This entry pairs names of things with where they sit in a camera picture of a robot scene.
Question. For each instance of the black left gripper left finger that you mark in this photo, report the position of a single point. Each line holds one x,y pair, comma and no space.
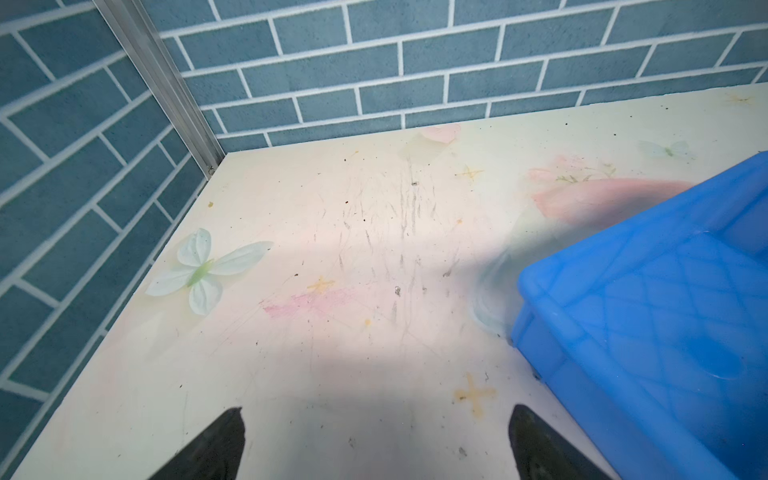
215,453

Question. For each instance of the aluminium left corner post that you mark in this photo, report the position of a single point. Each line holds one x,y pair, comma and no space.
133,28

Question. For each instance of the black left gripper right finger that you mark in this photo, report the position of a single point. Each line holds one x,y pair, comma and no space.
540,452

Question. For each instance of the blue plastic bin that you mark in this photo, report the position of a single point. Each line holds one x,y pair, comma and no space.
653,333

